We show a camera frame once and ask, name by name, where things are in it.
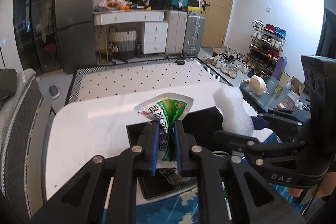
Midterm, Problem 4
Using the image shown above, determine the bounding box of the black bottle under desk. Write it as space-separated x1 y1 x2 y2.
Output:
135 43 142 58

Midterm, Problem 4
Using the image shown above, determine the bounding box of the purple yoga mat roll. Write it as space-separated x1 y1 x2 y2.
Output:
272 57 287 79

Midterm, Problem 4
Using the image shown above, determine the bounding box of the bed with grey mattress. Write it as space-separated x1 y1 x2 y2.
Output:
1 69 54 223

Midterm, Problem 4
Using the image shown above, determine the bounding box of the metal shoe rack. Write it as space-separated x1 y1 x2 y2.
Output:
247 19 286 76

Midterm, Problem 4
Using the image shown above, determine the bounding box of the beige hard suitcase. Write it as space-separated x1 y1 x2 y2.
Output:
164 10 187 55

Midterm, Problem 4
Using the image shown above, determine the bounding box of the woven laundry basket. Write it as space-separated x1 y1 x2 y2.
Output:
108 27 137 62

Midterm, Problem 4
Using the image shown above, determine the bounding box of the grey refrigerator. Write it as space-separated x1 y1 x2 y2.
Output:
55 0 96 74

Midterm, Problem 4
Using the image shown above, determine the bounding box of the silver hard suitcase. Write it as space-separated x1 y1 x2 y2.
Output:
182 14 205 56

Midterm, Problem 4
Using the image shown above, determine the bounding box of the olive green duvet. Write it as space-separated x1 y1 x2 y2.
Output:
0 69 17 108

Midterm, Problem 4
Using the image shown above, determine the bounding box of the white dotted rug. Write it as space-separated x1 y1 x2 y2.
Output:
65 57 230 105

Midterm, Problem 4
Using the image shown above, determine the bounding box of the black glass display cabinet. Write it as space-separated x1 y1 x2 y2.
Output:
13 0 61 74

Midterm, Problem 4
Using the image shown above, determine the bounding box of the cream plush toy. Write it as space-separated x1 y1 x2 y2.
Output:
248 75 266 96

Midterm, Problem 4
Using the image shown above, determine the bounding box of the white dressing table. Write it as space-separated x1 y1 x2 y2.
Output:
93 10 168 61

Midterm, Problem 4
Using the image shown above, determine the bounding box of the glass side table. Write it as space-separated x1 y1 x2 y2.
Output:
240 76 309 113

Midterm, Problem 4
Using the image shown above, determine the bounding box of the bag of oranges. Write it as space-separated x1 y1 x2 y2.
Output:
100 0 130 11

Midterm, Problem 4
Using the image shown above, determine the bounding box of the white foam sheet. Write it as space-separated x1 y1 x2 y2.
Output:
213 85 257 137

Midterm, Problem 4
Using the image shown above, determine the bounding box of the green white wipes packet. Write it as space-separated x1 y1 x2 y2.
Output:
134 93 194 186

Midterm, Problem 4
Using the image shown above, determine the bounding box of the blue desk mat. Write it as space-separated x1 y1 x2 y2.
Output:
102 131 297 224

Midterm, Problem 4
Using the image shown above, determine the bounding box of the grey slipper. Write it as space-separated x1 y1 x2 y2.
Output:
49 85 60 100

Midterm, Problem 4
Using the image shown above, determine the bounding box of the black cardboard storage box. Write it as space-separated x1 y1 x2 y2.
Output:
114 107 236 202

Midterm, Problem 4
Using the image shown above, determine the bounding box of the person right hand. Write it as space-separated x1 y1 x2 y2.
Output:
287 172 336 199

